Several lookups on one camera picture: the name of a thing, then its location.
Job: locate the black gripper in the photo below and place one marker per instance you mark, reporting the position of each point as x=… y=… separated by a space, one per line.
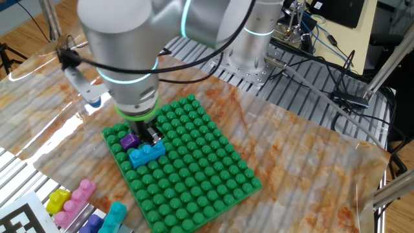
x=142 y=126

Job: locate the purple single-stud block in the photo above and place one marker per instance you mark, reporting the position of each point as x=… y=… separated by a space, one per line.
x=130 y=142

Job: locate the light blue long block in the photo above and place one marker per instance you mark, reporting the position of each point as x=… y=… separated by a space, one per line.
x=147 y=155

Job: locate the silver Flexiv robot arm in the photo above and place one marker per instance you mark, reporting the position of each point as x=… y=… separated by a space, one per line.
x=129 y=42

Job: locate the green studded baseplate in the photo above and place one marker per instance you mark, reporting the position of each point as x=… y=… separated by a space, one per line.
x=194 y=181

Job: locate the teal long block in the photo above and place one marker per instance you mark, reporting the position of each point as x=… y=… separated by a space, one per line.
x=113 y=218

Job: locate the pink long block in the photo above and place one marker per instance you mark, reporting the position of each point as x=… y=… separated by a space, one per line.
x=74 y=200

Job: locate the indigo short block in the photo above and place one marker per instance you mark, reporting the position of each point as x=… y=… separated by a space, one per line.
x=93 y=225

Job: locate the small yellow block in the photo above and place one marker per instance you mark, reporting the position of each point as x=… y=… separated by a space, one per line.
x=58 y=201

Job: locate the silver robot mounting plate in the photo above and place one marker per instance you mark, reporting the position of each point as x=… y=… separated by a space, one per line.
x=246 y=76

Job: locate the printed marker tag sheet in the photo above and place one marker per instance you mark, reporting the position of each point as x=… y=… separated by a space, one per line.
x=19 y=217

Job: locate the black tripod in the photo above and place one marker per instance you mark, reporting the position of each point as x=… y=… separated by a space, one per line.
x=2 y=48

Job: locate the marble pattern table mat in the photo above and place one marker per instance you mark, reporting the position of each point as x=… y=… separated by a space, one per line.
x=307 y=181

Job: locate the metal clamp stand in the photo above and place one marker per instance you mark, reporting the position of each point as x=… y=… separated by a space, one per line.
x=292 y=32

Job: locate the black adapter box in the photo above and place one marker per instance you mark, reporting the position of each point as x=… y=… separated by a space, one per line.
x=351 y=99

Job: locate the black laptop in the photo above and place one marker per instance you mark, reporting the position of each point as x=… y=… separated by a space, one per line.
x=339 y=11

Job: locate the beige desk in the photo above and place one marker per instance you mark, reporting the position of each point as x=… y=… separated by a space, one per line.
x=352 y=32

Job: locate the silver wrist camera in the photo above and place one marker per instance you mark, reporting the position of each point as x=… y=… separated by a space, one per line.
x=84 y=87

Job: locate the aluminium frame post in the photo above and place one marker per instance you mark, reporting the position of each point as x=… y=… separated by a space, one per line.
x=394 y=189
x=388 y=65
x=53 y=22

